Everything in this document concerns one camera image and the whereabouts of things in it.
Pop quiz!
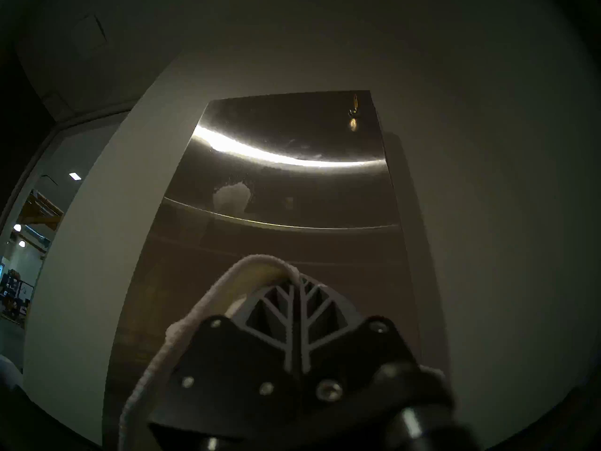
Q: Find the yellow overhead beam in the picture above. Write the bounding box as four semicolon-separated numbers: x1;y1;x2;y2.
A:
24;191;64;231

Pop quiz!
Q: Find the white cloth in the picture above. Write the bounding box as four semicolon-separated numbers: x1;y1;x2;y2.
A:
117;254;302;451

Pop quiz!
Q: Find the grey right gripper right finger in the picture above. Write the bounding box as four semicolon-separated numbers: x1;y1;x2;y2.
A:
298;275;419;419

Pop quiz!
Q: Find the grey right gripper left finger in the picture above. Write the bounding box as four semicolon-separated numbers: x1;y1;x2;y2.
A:
149;285;299;439

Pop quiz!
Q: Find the stainless steel wall dispenser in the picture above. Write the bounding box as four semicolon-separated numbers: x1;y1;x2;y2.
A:
102;90;422;449

